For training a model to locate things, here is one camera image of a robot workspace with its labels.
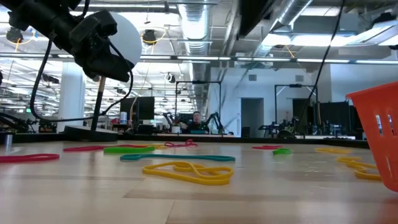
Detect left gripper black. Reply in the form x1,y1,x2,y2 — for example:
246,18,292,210
68,9,135,83

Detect red rubber band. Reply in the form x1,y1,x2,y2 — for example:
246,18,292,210
63,144,149,153
251,144,284,151
0,153,60,164
164,139,199,149

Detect green rubber band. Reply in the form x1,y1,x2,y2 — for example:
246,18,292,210
272,147,294,156
103,146,156,155

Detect teal rubber band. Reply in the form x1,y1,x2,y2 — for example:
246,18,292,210
119,153,236,162

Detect black ceiling device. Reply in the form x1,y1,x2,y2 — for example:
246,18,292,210
6,27,24,44
142,29,158,45

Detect white column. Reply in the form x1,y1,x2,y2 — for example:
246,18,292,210
57,62,86,134

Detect black monitor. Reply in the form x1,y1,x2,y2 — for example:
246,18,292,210
120,96,155,121

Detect person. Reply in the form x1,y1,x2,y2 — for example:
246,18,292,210
185,111,210,135

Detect background robot rig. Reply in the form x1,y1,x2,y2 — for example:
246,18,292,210
257,116,301,139

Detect black screen panels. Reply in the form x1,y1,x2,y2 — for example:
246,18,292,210
317,101,364,132

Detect orange plastic basket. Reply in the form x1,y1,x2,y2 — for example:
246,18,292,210
345,81,398,193

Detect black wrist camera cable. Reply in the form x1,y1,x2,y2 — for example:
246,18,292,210
29,39,135,123

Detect silver ceiling duct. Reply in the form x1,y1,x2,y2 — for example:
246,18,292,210
177,0,214,106
254,0,313,58

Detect black stand frame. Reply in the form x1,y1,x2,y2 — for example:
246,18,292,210
174,80,223,135
274,83,319,134

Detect long black arm cable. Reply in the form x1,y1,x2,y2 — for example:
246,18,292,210
295,0,346,125

